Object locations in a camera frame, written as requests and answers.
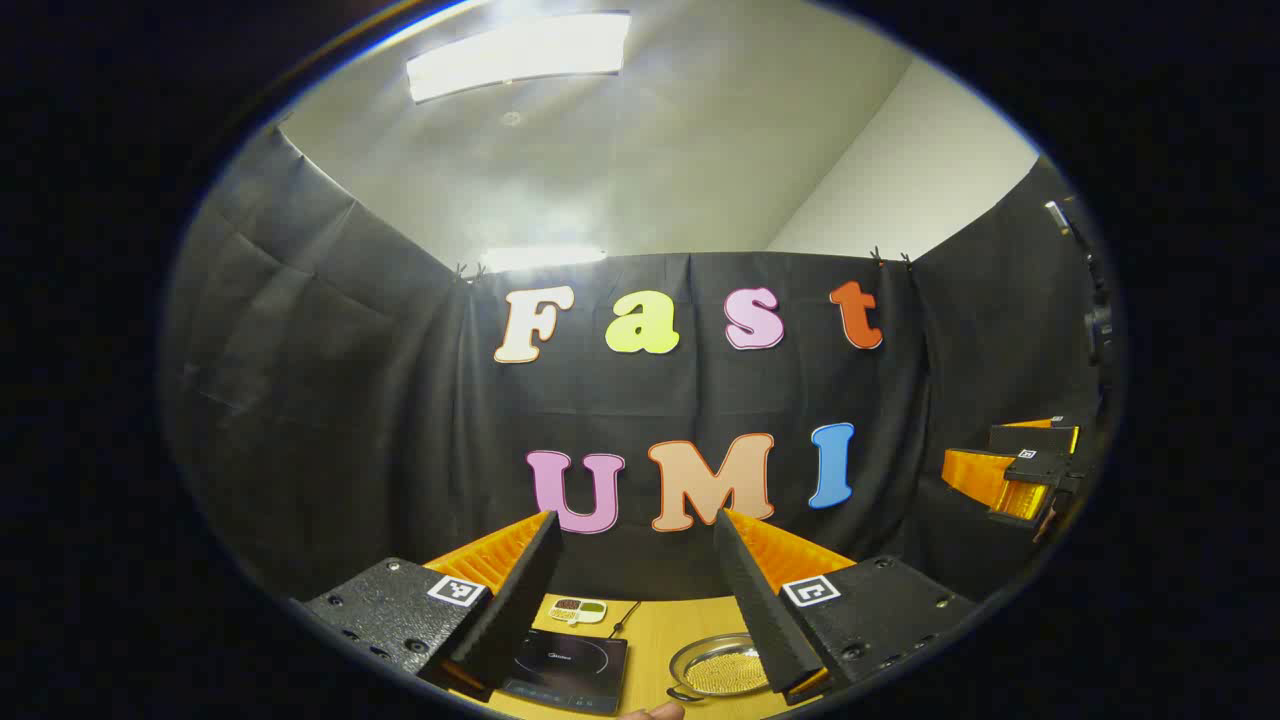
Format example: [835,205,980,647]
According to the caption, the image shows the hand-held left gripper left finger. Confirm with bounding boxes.
[298,510,564,703]

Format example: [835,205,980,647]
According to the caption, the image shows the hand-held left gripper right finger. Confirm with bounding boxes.
[712,508,979,707]

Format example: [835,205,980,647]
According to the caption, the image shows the black induction cooktop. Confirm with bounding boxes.
[497,628,629,715]

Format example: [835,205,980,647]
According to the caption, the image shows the steel pot with black handles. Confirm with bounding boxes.
[667,632,776,703]

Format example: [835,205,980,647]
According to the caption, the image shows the pile of yellow soybeans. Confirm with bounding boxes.
[684,645,771,696]

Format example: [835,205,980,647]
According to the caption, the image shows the black backdrop cloth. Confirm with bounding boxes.
[160,125,1121,606]

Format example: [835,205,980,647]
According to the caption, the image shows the small ceiling light panel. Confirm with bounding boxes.
[480,245,609,273]

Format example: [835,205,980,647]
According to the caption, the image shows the large ceiling light panel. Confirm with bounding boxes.
[405,10,633,104]

